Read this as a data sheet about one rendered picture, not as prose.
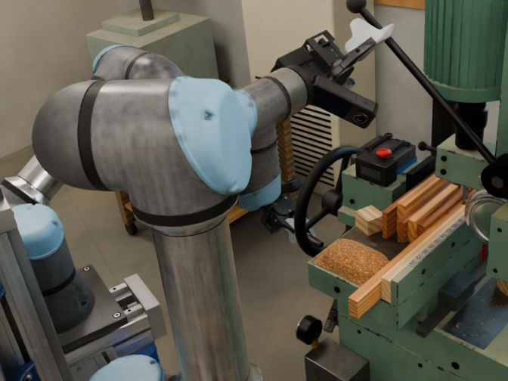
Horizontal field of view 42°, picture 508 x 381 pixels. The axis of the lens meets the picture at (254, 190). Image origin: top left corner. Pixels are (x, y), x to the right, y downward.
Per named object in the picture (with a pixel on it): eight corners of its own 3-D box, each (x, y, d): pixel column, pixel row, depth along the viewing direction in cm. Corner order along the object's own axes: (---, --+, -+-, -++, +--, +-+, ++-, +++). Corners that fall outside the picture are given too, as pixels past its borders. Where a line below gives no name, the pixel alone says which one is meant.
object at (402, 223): (453, 194, 143) (454, 174, 140) (459, 196, 142) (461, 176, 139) (397, 241, 131) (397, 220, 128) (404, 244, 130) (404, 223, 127)
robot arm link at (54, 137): (-25, 185, 66) (157, 202, 113) (75, 187, 63) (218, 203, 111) (-20, 71, 66) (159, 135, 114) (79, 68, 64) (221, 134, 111)
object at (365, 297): (499, 181, 145) (500, 165, 143) (507, 184, 144) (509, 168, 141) (348, 314, 115) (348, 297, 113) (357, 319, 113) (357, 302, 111)
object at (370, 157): (379, 149, 151) (379, 127, 148) (421, 162, 144) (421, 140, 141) (344, 173, 144) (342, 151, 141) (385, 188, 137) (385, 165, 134)
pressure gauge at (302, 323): (314, 335, 152) (311, 308, 148) (326, 342, 149) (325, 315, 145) (296, 351, 148) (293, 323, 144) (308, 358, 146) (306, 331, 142)
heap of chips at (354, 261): (340, 239, 133) (339, 224, 131) (399, 265, 124) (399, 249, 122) (311, 261, 128) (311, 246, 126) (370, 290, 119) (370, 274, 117)
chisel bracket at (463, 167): (452, 168, 135) (454, 131, 131) (518, 189, 126) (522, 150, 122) (432, 184, 131) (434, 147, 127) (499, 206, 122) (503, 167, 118)
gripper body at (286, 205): (292, 225, 180) (264, 194, 184) (303, 206, 174) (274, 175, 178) (273, 236, 175) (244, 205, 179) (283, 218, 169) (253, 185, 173)
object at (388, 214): (441, 189, 145) (442, 164, 142) (446, 190, 144) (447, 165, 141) (382, 237, 132) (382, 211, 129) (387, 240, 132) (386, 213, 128)
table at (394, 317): (432, 150, 172) (432, 130, 168) (548, 185, 152) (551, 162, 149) (273, 268, 137) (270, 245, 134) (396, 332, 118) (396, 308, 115)
